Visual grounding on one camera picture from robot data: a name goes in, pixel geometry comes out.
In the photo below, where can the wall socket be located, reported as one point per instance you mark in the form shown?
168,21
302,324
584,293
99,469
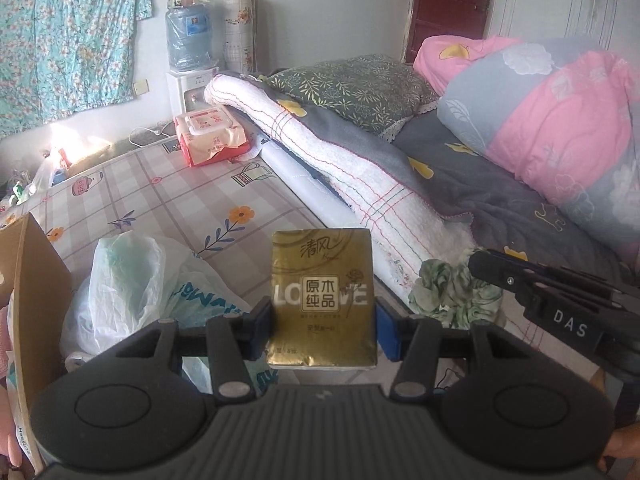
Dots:
142,87

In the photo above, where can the brown cardboard box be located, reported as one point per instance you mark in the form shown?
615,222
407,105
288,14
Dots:
40,300

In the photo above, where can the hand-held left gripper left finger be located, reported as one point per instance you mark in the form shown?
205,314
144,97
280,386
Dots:
260,330

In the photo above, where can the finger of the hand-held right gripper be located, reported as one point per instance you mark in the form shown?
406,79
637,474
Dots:
500,270

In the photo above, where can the teal floral wall cloth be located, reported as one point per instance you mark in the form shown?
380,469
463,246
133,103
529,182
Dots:
65,35

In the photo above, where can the red wet wipes pack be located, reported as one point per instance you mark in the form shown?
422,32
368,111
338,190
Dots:
210,140

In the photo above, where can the floral paper roll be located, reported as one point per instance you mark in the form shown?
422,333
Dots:
240,35

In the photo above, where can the grey bed sheet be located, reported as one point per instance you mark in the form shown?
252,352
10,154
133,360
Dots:
475,185

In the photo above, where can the checked floral bed mat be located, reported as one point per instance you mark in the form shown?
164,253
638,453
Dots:
175,200

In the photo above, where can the pile of plastic bags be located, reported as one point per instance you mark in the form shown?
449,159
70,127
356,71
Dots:
55,170

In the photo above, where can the pink grey quilt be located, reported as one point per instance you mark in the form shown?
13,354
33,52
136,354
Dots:
550,120

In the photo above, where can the green leaf pillow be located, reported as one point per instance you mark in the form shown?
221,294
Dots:
360,90

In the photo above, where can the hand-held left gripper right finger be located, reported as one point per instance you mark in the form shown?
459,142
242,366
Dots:
387,332

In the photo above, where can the dark red door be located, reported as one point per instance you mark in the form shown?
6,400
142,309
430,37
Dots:
450,10

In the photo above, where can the green scrunchie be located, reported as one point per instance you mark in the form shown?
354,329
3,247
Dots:
445,295

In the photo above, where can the rolled white quilt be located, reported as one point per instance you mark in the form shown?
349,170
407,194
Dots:
350,160

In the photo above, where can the white blue soft packet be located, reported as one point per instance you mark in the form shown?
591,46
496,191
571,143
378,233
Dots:
22,435

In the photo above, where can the blue water bottle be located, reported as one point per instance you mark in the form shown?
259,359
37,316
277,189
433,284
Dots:
189,37

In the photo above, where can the blue lettered plastic bag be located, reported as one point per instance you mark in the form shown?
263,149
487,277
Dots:
200,295

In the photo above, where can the gold tissue pack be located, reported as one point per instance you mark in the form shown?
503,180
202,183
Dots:
320,285

